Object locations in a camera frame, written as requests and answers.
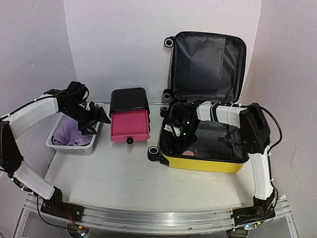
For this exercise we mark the white perforated plastic basket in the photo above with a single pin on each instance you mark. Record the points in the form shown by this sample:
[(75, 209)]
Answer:
[(72, 149)]

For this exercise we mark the pink powder makeup compact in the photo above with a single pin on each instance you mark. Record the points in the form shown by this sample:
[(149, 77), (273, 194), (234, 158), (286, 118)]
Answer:
[(190, 153)]

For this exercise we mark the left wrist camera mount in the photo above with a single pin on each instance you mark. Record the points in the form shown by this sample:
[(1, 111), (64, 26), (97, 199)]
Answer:
[(78, 93)]

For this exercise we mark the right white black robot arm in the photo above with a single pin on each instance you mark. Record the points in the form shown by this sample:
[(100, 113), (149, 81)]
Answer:
[(255, 140)]

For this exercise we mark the purple garment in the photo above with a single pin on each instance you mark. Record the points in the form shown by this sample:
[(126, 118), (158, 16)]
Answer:
[(69, 135)]

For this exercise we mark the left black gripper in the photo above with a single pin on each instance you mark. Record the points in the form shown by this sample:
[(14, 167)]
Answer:
[(101, 114)]

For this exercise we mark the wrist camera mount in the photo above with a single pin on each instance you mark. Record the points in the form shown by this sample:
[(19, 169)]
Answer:
[(78, 93), (176, 131)]

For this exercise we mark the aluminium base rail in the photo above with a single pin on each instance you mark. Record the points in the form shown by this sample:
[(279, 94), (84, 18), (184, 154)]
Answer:
[(182, 222)]

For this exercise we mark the small green circuit board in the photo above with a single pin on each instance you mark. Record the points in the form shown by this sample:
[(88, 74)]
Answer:
[(79, 233)]

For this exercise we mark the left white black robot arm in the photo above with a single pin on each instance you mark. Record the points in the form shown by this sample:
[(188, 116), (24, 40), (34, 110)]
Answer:
[(13, 160)]

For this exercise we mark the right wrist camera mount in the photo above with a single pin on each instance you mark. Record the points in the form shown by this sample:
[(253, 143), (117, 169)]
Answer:
[(176, 131)]

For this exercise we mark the yellow Pikachu hard-shell suitcase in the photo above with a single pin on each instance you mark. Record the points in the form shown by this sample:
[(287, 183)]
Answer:
[(204, 67)]

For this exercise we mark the black pink drawer organizer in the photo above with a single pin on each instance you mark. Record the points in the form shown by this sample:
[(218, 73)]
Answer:
[(130, 115)]

